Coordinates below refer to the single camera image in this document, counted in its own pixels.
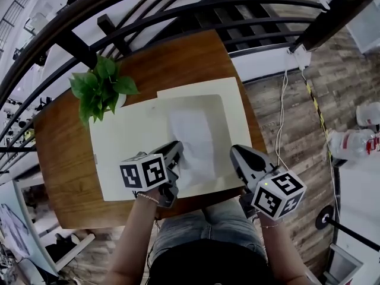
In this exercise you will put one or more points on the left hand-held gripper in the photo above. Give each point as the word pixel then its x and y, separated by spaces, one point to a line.
pixel 142 171

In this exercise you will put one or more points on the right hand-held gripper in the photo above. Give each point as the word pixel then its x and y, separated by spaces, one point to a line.
pixel 279 196

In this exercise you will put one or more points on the white A4 paper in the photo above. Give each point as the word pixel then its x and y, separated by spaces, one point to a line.
pixel 193 135

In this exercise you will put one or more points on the cream yellow mat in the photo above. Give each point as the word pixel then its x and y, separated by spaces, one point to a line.
pixel 124 147

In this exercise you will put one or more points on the person's left forearm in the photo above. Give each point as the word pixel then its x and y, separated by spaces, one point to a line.
pixel 130 242

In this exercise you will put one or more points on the person's right forearm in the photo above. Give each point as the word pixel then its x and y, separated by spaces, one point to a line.
pixel 282 254

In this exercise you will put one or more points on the person's denim shorts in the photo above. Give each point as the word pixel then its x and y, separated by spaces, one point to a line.
pixel 207 227

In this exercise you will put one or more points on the yellow black floor tape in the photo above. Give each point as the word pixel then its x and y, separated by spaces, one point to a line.
pixel 317 111

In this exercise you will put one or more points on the black round stand base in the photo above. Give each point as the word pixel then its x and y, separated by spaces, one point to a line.
pixel 323 217

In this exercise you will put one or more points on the green potted plant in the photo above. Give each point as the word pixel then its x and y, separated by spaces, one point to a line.
pixel 98 91

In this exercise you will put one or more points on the person's black shirt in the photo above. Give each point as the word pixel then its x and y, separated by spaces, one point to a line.
pixel 210 266

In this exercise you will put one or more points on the white power strip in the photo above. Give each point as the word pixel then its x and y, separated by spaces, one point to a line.
pixel 300 58

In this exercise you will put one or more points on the black metal railing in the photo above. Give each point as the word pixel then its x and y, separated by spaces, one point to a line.
pixel 78 49

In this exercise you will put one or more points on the light blue panel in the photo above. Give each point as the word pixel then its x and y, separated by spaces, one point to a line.
pixel 17 218

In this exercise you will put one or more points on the black balcony railing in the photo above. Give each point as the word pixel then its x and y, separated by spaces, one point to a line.
pixel 15 10

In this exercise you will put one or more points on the white frame beam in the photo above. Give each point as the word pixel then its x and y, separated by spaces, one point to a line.
pixel 77 249

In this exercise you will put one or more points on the dark wooden post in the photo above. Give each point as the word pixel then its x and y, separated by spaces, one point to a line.
pixel 326 31

